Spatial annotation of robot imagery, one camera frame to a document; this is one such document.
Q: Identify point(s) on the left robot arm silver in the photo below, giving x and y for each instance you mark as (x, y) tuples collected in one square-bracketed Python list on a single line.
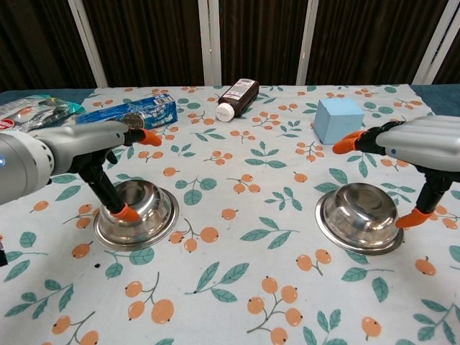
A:
[(21, 165)]

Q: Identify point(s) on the teal silver snack bag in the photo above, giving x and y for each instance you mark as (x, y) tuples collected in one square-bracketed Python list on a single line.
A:
[(32, 113)]

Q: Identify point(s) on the blue cookie box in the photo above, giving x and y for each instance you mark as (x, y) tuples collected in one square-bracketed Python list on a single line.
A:
[(154, 109)]

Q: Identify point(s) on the floral printed tablecloth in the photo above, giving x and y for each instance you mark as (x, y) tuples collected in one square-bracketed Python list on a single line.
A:
[(251, 273)]

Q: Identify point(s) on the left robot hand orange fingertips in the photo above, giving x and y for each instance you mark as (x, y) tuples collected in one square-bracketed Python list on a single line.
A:
[(93, 138)]

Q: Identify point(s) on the dark pleated curtain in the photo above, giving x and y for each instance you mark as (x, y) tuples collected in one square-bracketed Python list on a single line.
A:
[(151, 43)]

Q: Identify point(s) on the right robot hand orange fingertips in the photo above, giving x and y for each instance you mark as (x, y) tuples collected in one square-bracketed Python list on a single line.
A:
[(420, 140)]

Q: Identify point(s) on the stainless steel bowl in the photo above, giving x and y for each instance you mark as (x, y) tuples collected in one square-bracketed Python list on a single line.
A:
[(359, 215), (151, 212)]

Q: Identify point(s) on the brown bottle white cap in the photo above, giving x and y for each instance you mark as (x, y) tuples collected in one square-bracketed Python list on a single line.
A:
[(239, 97)]

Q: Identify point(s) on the light blue foam cube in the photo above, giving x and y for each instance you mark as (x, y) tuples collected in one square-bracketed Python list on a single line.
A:
[(338, 120)]

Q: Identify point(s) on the white frame post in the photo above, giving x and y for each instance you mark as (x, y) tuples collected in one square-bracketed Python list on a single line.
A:
[(435, 43), (308, 43), (209, 43), (88, 43)]

